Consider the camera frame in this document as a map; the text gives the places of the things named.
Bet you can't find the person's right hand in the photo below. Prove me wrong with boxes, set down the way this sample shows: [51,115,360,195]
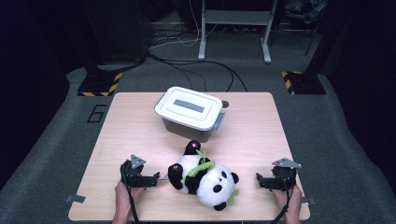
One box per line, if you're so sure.
[273,185,303,217]

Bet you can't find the dark equipment pile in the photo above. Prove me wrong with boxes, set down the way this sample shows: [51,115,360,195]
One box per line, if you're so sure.
[284,0,328,24]

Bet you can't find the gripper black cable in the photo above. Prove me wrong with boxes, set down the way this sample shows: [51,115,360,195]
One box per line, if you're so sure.
[121,164,140,224]
[270,174,295,224]

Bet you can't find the black floor cables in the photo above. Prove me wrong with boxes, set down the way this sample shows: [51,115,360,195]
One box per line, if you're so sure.
[146,50,248,93]

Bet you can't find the black yellow-striped base plate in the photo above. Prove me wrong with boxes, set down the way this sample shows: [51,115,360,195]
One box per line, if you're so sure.
[281,70,327,95]
[77,72,123,97]

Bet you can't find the white metal stand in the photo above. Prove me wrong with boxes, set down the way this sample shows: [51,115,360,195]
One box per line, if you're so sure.
[197,0,279,64]

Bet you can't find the panda plush toy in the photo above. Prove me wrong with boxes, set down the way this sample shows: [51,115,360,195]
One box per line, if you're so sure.
[167,139,241,212]

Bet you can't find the white storage box lid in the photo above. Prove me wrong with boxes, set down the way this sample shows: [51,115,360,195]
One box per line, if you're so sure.
[154,86,224,132]

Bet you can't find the white floor cables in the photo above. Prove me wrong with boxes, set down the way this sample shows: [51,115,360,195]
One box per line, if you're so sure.
[148,0,219,49]

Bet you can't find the person's left hand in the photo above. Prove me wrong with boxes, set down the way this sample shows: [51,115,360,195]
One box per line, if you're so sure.
[115,180,145,214]

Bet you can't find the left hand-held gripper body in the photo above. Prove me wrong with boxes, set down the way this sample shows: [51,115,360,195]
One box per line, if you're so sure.
[120,154,147,188]

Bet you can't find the black cabinet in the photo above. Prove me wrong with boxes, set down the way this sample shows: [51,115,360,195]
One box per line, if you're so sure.
[78,0,149,66]

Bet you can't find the dark curtain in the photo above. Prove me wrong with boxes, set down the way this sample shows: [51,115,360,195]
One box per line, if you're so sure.
[0,0,71,190]
[326,0,396,188]

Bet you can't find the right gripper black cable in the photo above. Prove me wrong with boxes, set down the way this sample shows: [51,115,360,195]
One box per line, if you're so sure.
[270,174,295,224]

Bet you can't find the clear grey storage box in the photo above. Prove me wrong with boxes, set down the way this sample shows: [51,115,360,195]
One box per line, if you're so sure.
[162,111,226,144]

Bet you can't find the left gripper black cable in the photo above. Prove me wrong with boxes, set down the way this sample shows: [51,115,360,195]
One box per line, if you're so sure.
[121,164,140,224]

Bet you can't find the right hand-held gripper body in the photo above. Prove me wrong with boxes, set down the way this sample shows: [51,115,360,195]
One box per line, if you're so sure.
[272,158,303,191]

